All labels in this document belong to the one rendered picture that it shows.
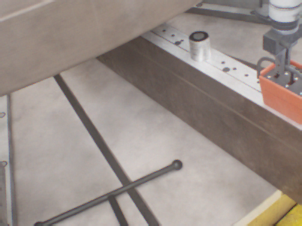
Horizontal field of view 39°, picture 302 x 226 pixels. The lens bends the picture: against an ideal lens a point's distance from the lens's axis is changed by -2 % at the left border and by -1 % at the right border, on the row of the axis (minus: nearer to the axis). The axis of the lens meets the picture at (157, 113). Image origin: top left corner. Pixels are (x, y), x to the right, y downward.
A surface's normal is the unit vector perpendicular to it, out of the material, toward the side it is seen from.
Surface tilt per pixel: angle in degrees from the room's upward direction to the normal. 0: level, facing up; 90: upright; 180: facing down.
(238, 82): 0
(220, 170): 0
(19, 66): 90
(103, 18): 90
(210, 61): 0
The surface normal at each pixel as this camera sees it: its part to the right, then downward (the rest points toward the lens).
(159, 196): -0.15, -0.73
